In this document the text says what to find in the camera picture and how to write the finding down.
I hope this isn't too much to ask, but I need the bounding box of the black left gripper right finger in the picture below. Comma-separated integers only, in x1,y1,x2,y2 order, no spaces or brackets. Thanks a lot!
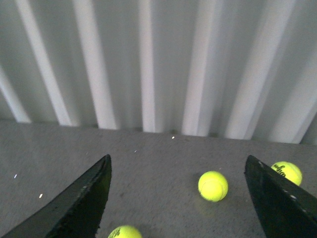
245,155,317,238

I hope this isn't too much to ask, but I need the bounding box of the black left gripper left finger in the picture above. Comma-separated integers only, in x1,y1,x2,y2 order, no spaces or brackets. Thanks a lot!
4,155,111,238

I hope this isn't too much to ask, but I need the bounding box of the middle tennis ball with logo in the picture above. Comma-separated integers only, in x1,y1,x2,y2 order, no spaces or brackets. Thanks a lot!
271,161,303,186

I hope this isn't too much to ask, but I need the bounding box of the far left tennis ball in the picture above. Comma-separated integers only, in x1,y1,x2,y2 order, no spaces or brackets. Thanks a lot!
108,225,142,238

